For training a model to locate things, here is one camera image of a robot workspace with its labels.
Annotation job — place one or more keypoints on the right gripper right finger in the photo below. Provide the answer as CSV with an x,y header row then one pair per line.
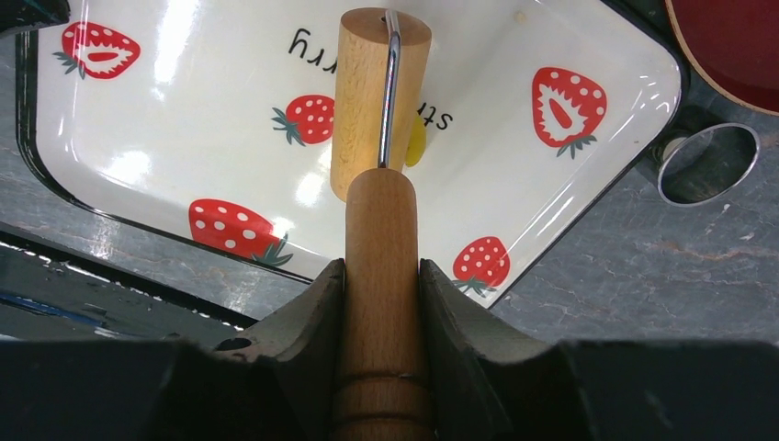
x,y
492,382

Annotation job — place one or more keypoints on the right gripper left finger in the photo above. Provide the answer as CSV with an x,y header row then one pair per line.
x,y
273,381

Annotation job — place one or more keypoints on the metal ring cutter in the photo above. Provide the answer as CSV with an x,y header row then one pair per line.
x,y
699,158

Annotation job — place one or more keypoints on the white strawberry tray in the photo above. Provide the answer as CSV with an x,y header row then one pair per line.
x,y
212,121

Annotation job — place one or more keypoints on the yellow dough piece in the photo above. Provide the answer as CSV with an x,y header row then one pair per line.
x,y
417,142

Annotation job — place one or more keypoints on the red round plate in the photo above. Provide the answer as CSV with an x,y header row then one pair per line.
x,y
733,46

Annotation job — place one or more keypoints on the wooden dough roller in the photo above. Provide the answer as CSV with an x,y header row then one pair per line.
x,y
381,387

